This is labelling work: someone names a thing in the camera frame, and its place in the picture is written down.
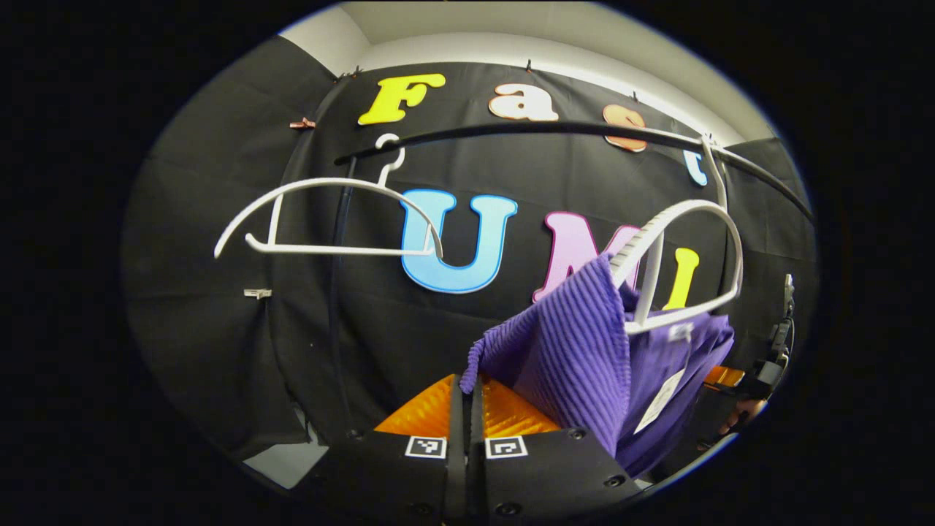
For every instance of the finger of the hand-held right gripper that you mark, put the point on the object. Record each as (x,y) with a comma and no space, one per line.
(724,376)

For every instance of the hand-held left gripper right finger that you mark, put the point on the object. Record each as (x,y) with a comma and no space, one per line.
(477,467)

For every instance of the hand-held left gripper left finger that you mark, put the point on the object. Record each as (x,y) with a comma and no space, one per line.
(457,467)

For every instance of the white hanger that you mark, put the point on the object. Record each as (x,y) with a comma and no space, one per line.
(329,181)
(650,277)

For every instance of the purple ribbed jacket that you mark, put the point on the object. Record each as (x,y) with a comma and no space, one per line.
(577,351)

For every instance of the white empty hanger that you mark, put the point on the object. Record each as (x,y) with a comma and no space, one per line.
(329,181)

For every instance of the black clothes rack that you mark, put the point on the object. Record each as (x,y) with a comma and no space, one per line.
(511,128)

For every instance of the silver clip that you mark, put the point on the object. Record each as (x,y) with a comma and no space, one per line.
(257,294)

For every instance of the black backdrop cloth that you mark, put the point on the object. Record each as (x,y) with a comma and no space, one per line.
(219,329)

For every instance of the pink clip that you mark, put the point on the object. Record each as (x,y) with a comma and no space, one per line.
(302,123)

